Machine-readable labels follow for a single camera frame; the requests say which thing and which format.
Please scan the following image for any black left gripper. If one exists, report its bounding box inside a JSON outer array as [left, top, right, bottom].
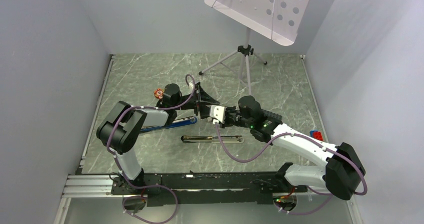
[[173, 86, 220, 120]]

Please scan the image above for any black silver stapler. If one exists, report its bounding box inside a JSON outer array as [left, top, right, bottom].
[[180, 135, 245, 143]]

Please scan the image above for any blue black stapler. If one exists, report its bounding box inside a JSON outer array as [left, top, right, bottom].
[[140, 116, 198, 133]]

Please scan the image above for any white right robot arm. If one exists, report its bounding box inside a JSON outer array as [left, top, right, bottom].
[[209, 95, 368, 201]]

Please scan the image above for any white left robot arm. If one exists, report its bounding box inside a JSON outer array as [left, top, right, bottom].
[[96, 83, 220, 194]]

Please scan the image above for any dark grey lego baseplate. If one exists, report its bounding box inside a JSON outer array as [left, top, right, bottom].
[[262, 109, 283, 123]]

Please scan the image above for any red cartoon eraser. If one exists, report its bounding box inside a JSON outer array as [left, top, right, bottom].
[[153, 88, 164, 100]]

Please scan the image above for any colourful lego toy car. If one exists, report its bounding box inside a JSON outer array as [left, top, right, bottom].
[[309, 130, 324, 141]]

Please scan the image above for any white perforated music stand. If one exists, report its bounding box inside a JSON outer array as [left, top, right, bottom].
[[199, 0, 309, 92]]

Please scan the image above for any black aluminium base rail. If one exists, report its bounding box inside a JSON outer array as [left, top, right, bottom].
[[61, 171, 352, 207]]

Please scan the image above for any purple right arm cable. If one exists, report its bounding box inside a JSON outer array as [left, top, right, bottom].
[[214, 122, 369, 216]]

